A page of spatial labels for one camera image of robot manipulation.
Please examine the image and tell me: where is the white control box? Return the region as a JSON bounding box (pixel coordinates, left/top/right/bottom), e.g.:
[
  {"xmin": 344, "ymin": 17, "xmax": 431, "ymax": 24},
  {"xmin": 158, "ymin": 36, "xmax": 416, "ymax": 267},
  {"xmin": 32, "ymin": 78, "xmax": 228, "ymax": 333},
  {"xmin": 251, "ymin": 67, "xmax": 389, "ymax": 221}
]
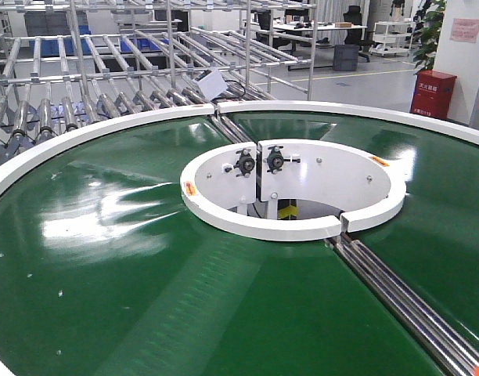
[{"xmin": 193, "ymin": 67, "xmax": 228, "ymax": 100}]

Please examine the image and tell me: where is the tall green plant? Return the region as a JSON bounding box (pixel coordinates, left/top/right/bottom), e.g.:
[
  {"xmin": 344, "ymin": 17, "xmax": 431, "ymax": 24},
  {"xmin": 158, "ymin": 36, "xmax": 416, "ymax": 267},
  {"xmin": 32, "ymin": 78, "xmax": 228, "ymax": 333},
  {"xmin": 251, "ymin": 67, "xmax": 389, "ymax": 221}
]
[{"xmin": 413, "ymin": 0, "xmax": 446, "ymax": 71}]

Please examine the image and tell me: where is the white outer conveyor rim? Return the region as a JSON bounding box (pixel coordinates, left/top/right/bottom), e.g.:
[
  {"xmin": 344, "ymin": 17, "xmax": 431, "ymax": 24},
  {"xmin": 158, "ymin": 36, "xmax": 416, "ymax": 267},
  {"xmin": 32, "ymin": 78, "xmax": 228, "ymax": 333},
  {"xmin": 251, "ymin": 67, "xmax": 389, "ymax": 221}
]
[{"xmin": 0, "ymin": 100, "xmax": 479, "ymax": 196}]

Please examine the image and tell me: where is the white trolley shelf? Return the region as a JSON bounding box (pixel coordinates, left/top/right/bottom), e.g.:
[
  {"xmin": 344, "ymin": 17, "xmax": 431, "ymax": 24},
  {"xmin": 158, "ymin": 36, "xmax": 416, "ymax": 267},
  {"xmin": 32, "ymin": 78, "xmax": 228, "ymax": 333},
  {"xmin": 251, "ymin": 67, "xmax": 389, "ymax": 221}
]
[{"xmin": 369, "ymin": 21, "xmax": 414, "ymax": 56}]

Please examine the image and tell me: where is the green circular conveyor belt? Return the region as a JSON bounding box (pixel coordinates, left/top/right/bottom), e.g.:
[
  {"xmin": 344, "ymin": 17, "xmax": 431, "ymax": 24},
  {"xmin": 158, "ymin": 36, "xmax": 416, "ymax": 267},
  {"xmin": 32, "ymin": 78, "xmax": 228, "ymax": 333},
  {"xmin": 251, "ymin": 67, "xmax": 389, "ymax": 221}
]
[{"xmin": 0, "ymin": 112, "xmax": 479, "ymax": 375}]

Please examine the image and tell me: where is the red fire equipment box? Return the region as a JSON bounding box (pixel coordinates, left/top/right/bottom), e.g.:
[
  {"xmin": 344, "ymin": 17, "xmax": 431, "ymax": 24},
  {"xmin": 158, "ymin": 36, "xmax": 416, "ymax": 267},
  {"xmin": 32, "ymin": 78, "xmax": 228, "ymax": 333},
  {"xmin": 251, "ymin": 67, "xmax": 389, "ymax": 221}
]
[{"xmin": 410, "ymin": 70, "xmax": 457, "ymax": 120}]

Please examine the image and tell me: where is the pink wall notice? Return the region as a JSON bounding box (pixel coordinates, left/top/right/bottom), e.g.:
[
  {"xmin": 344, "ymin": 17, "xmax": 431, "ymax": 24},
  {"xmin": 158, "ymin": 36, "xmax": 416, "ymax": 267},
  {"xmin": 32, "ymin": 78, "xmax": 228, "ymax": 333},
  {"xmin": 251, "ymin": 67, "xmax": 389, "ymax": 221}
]
[{"xmin": 450, "ymin": 18, "xmax": 479, "ymax": 43}]

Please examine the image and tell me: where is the white office desk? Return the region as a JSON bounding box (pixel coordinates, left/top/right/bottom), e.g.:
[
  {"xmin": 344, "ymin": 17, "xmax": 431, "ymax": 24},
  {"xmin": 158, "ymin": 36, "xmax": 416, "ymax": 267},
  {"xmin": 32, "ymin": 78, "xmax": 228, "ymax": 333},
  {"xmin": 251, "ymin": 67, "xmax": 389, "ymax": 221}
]
[{"xmin": 257, "ymin": 22, "xmax": 369, "ymax": 71}]

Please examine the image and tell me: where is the white inner conveyor ring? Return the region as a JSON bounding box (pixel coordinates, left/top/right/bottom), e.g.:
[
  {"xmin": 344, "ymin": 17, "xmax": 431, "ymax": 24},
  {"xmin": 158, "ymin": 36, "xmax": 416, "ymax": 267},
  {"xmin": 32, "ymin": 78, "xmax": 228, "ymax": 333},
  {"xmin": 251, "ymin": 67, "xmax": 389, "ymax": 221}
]
[{"xmin": 179, "ymin": 138, "xmax": 407, "ymax": 242}]

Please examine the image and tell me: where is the roller conveyor rack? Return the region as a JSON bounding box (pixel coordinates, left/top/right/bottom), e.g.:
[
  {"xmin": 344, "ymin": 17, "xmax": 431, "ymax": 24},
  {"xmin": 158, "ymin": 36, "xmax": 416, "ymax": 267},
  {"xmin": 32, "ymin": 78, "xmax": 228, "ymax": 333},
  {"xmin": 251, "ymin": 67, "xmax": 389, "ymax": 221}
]
[{"xmin": 0, "ymin": 1, "xmax": 319, "ymax": 165}]

